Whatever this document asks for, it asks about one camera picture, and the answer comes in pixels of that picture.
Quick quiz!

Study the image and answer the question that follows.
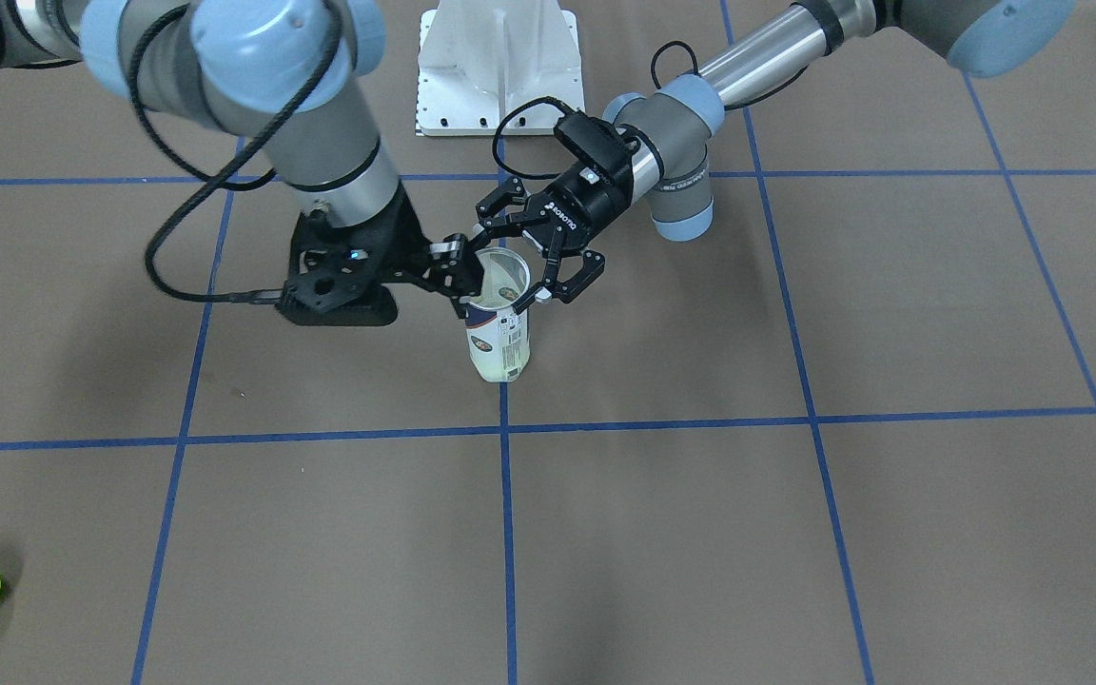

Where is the white blue tennis ball can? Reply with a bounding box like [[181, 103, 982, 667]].
[[464, 247, 530, 383]]

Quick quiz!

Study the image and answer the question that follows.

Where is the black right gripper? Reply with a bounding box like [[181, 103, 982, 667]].
[[301, 183, 484, 301]]

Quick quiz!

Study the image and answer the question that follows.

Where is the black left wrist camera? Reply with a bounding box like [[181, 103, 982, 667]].
[[553, 111, 633, 181]]

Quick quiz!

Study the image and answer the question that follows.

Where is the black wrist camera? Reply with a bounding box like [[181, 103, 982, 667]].
[[275, 212, 399, 328], [553, 111, 633, 181]]

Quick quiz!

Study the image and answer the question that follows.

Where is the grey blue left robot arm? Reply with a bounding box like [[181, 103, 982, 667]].
[[450, 1, 1074, 312]]

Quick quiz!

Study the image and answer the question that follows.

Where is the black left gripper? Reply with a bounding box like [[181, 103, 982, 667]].
[[472, 156, 648, 313]]

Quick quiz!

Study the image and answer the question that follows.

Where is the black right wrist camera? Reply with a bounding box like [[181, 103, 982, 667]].
[[275, 212, 399, 328]]

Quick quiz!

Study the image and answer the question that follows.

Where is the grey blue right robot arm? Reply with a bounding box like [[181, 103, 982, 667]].
[[0, 1, 482, 316]]

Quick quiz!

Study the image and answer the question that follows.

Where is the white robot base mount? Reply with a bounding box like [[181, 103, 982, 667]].
[[415, 1, 586, 136]]

